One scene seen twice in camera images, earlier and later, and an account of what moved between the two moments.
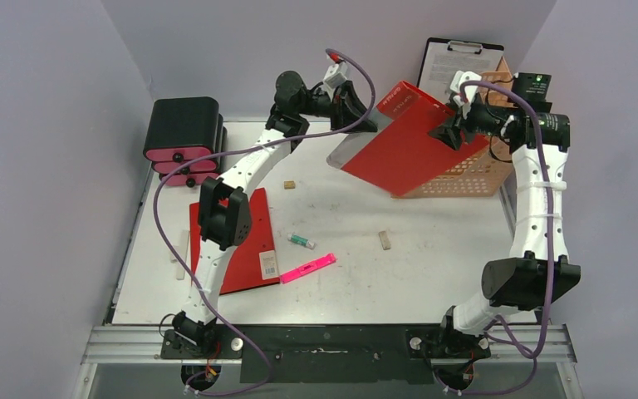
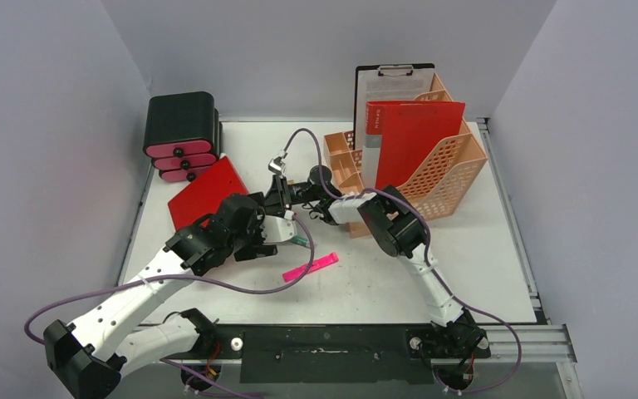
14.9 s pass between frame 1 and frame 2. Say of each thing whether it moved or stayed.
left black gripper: moved
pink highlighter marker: stayed
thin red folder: moved
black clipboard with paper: moved
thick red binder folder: moved
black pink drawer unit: stayed
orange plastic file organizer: moved
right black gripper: moved
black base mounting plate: stayed
